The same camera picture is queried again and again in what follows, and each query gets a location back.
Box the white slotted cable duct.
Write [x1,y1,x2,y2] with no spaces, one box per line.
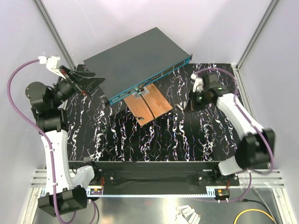
[86,188,103,197]

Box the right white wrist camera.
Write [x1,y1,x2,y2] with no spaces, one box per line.
[191,73,204,93]

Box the pile of white modules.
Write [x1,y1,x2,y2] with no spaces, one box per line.
[175,205,201,224]

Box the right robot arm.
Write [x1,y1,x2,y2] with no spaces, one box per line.
[184,73,276,185]

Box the yellow fiber cable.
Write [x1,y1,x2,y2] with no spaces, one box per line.
[234,209,276,224]

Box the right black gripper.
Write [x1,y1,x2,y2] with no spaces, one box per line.
[184,89,212,113]

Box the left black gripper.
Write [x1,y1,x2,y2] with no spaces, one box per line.
[51,65,105,107]

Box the black braided fiber cable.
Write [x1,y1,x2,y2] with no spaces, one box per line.
[103,90,162,162]

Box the dark teal network switch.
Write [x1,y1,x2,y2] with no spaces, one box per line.
[84,28,192,105]

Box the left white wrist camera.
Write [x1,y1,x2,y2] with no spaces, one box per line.
[38,56,63,77]

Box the grey ethernet cable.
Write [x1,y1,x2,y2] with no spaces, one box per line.
[252,188,285,224]

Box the wooden board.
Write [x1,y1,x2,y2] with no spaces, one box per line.
[124,84,172,126]

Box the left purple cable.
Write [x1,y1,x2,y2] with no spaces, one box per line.
[7,59,98,224]

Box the black cable with plug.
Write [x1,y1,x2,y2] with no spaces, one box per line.
[242,198,285,224]

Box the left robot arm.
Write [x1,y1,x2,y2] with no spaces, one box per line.
[25,66,105,217]

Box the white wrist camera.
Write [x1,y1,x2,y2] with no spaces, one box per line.
[38,56,63,77]
[191,73,204,93]

